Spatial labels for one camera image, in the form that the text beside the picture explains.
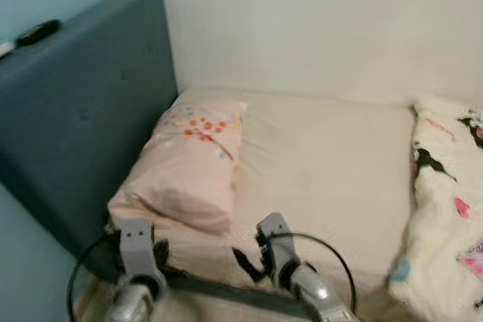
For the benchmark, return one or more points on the pink dotted pillow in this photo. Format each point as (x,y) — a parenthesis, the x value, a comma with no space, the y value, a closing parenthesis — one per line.
(189,171)

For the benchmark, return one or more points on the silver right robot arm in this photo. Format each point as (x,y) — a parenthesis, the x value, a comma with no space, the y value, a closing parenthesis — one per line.
(321,295)

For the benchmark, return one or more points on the mattress with beige sheet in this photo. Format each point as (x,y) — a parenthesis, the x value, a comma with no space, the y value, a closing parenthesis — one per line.
(324,171)

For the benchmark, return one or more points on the teal upholstered headboard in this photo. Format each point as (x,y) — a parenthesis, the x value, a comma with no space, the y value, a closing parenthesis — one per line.
(83,111)

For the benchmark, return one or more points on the cream cartoon print blanket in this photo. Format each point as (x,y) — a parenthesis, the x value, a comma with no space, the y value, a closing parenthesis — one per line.
(445,231)

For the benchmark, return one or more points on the black remote control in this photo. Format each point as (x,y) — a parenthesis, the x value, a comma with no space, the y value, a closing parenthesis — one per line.
(38,32)

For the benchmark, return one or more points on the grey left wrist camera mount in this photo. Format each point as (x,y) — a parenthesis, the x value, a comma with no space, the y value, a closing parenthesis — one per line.
(137,250)

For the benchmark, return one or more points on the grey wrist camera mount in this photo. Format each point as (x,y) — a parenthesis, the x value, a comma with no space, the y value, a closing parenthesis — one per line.
(137,250)
(278,243)

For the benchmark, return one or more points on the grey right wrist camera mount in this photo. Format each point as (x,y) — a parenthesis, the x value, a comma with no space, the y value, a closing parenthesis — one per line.
(278,243)

